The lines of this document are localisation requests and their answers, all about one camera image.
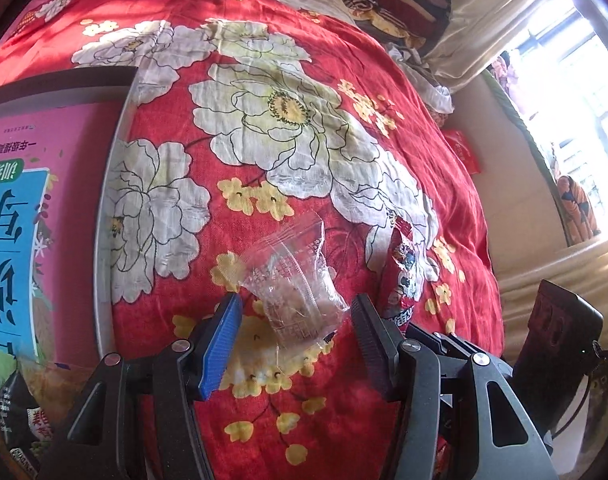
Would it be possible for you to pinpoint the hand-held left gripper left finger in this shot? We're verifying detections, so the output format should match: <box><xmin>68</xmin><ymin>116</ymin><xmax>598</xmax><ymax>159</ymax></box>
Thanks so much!
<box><xmin>36</xmin><ymin>291</ymin><xmax>243</xmax><ymax>480</ymax></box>

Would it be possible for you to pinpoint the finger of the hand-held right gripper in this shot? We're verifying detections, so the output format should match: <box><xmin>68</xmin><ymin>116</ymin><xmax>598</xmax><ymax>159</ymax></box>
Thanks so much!
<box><xmin>406</xmin><ymin>322</ymin><xmax>514</xmax><ymax>377</ymax></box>

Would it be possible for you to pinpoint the red floral blanket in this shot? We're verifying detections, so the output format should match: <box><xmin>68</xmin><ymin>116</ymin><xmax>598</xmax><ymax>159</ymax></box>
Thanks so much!
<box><xmin>0</xmin><ymin>0</ymin><xmax>504</xmax><ymax>480</ymax></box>

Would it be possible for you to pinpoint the pink and blue book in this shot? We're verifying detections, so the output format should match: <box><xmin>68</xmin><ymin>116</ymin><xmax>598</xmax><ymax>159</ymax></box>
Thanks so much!
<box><xmin>0</xmin><ymin>102</ymin><xmax>120</xmax><ymax>366</ymax></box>

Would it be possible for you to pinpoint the small clear plastic snack bag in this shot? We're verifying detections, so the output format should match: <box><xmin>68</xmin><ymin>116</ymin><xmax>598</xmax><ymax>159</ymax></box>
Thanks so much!
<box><xmin>239</xmin><ymin>210</ymin><xmax>349</xmax><ymax>351</ymax></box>

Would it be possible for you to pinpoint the clear bag of dried noodles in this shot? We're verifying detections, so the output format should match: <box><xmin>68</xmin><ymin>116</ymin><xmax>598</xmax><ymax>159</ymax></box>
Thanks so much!
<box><xmin>14</xmin><ymin>357</ymin><xmax>100</xmax><ymax>402</ymax></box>

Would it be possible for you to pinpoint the grey rectangular tray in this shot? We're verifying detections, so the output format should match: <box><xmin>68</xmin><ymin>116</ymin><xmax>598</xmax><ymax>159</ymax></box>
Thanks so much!
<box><xmin>0</xmin><ymin>66</ymin><xmax>140</xmax><ymax>361</ymax></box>

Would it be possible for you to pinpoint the window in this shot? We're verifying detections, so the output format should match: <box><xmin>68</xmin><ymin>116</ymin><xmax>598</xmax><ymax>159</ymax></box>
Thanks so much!
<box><xmin>498</xmin><ymin>0</ymin><xmax>608</xmax><ymax>241</ymax></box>

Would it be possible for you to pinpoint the cream curtain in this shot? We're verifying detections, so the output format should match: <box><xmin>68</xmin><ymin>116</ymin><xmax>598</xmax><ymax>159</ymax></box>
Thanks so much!
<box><xmin>426</xmin><ymin>0</ymin><xmax>559</xmax><ymax>93</ymax></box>

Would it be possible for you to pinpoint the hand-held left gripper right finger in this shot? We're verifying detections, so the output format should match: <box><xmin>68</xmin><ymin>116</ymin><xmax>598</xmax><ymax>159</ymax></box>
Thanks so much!
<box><xmin>351</xmin><ymin>294</ymin><xmax>559</xmax><ymax>480</ymax></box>

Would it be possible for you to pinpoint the red cartoon snack packet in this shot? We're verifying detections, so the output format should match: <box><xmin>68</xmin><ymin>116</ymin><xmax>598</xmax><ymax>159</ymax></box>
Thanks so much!
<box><xmin>379</xmin><ymin>225</ymin><xmax>435</xmax><ymax>332</ymax></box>

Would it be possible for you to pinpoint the red plastic bag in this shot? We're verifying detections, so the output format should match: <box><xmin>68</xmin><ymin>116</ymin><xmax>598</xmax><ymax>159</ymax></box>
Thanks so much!
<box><xmin>441</xmin><ymin>129</ymin><xmax>484</xmax><ymax>176</ymax></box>

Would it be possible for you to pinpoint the black snack packet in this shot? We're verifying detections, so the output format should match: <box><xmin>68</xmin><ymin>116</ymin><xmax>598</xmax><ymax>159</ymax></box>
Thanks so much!
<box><xmin>0</xmin><ymin>370</ymin><xmax>60</xmax><ymax>466</ymax></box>

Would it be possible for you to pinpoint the pile of folded clothes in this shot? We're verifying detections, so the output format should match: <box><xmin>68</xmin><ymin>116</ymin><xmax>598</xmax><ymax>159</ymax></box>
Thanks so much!
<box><xmin>309</xmin><ymin>0</ymin><xmax>455</xmax><ymax>48</ymax></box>

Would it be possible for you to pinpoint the orange patterned cloth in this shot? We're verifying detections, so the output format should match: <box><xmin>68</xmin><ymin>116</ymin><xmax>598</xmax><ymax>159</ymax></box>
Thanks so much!
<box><xmin>554</xmin><ymin>175</ymin><xmax>602</xmax><ymax>241</ymax></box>

